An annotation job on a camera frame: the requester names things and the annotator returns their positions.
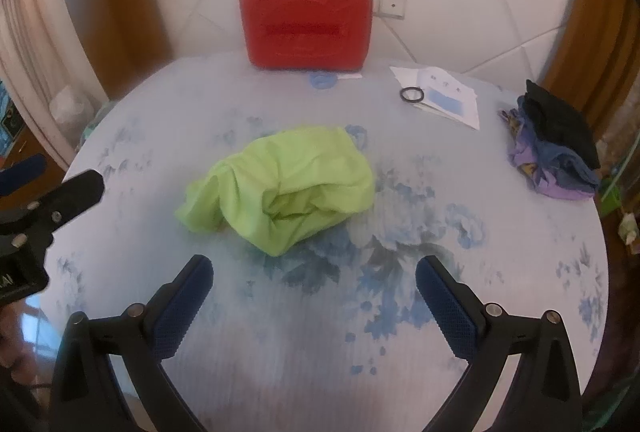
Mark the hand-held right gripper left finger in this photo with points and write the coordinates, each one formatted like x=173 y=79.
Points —
x=182 y=307

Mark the blue cloth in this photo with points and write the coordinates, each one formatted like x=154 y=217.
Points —
x=575 y=170

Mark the red hard carry case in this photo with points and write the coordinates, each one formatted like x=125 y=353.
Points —
x=305 y=17

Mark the white paper sheet blue print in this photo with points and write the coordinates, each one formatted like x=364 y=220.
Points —
x=450 y=92

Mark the black cloth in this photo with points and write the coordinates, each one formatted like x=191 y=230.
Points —
x=560 y=122

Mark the green plastic item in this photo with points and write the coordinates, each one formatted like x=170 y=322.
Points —
x=610 y=197

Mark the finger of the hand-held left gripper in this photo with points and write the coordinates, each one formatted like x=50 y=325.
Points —
x=75 y=194
x=22 y=172

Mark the colourful box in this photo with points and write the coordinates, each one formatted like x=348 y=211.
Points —
x=7 y=117

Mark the white wall socket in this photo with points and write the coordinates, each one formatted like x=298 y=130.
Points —
x=391 y=6

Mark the clear plastic bag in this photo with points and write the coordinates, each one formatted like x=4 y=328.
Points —
x=70 y=110

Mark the small white item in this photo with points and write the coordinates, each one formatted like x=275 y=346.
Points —
x=629 y=227

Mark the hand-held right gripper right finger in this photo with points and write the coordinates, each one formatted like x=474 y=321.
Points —
x=450 y=307

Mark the teal green bag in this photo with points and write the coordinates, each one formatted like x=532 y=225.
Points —
x=94 y=125

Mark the lime green shirt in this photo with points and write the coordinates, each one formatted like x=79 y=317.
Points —
x=300 y=172

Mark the pale curtain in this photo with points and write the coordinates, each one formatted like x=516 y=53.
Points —
x=35 y=37

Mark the white paper strip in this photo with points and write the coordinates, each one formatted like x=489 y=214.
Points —
x=350 y=76

